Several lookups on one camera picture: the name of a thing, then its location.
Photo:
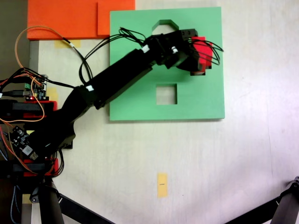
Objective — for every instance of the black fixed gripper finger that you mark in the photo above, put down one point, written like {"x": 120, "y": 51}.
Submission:
{"x": 189, "y": 34}

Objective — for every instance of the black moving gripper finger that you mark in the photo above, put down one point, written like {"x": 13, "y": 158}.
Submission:
{"x": 190, "y": 64}

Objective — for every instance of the red cross columnar block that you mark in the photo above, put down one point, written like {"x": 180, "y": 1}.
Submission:
{"x": 203, "y": 50}

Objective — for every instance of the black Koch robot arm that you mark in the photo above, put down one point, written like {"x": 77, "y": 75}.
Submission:
{"x": 121, "y": 77}

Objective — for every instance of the orange foam block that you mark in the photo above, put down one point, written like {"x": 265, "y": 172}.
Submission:
{"x": 58, "y": 18}

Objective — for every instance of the green shape sorter board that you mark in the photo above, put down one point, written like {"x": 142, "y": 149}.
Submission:
{"x": 140, "y": 109}

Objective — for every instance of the yellow tape strip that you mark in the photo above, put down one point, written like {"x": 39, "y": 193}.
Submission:
{"x": 53, "y": 92}
{"x": 25, "y": 198}
{"x": 59, "y": 44}

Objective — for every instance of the yellow tape marker with line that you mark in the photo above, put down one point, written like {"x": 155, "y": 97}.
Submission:
{"x": 162, "y": 189}

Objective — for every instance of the red and black table clamp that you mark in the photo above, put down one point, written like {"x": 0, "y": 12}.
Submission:
{"x": 54, "y": 163}
{"x": 51, "y": 108}

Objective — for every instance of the green controller circuit board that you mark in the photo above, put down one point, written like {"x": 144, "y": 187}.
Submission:
{"x": 40, "y": 89}

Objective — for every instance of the black converter circuit board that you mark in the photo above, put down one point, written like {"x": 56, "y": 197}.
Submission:
{"x": 19, "y": 137}

